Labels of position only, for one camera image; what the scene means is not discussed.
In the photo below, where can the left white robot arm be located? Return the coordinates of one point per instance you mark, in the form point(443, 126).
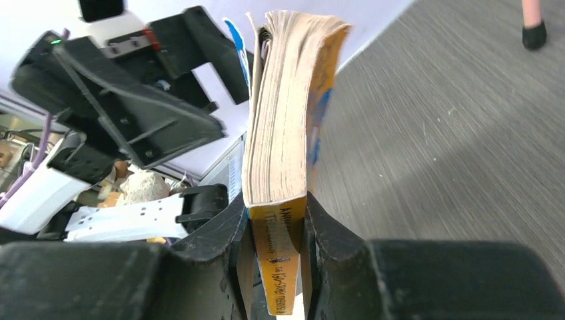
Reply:
point(128, 203)

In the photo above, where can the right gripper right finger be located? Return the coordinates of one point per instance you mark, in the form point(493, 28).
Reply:
point(338, 278)

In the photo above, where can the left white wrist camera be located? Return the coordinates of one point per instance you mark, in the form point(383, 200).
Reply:
point(103, 30)

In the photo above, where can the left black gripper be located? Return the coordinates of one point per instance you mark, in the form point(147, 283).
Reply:
point(159, 86)

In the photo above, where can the pink tripod stand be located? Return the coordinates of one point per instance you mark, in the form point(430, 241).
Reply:
point(534, 34)

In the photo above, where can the light blue paperback book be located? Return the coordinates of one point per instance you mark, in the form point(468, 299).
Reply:
point(290, 80)

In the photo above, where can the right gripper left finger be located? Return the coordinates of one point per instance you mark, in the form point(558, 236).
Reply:
point(217, 282)

